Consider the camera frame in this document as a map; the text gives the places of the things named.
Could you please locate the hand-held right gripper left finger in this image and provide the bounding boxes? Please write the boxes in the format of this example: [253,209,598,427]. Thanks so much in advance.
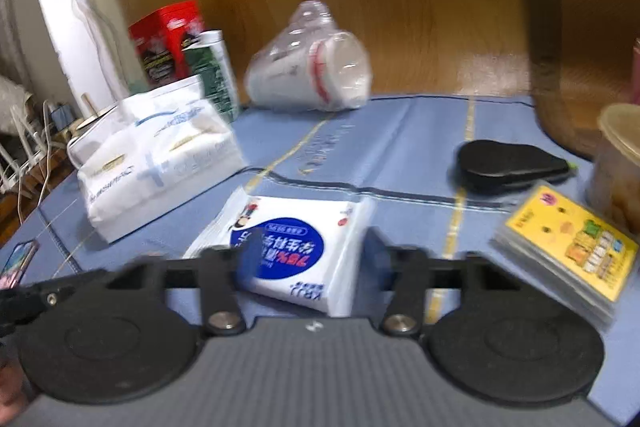
[107,229,266,335]

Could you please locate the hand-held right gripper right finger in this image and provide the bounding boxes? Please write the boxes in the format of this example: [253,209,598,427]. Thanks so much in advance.
[362,227,526,338]

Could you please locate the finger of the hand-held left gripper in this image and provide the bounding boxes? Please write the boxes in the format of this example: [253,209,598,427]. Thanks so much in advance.
[0,271,108,339]

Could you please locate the white wet wipes packet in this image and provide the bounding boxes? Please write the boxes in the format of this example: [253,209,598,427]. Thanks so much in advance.
[182,187,377,318]

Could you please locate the smartphone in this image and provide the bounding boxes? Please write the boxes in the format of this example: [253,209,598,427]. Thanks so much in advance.
[0,239,41,291]

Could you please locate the blue tablecloth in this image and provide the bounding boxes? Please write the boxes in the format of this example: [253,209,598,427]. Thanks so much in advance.
[0,93,640,427]

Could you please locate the white rack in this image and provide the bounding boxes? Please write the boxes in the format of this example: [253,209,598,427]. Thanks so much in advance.
[0,139,38,195]

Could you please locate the white tissue pack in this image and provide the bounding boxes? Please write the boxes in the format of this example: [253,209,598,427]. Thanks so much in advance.
[67,74,249,244]

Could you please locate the black pouch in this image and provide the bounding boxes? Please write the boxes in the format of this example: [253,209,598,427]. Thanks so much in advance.
[457,139,577,196]

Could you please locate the green drink carton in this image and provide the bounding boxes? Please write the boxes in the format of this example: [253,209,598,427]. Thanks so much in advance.
[186,30,241,122]

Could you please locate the bagged paper cups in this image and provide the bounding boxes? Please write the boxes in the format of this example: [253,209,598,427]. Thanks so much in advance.
[244,0,374,112]

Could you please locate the bubble wrap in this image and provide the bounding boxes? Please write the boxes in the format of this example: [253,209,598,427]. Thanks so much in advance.
[0,76,33,135]

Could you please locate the stack of yellow cards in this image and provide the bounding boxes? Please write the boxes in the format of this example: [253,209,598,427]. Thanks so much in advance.
[492,183,640,334]

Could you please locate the pale green box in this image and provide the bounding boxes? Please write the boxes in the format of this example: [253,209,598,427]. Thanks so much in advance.
[127,68,152,96]

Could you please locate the red snack box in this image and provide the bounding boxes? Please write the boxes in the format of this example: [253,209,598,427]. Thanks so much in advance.
[128,0,205,90]

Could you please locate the clear plastic jar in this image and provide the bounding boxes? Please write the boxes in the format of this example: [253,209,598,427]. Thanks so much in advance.
[585,103,640,234]

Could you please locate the brown chair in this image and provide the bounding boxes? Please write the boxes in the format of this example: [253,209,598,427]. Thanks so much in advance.
[520,0,640,164]

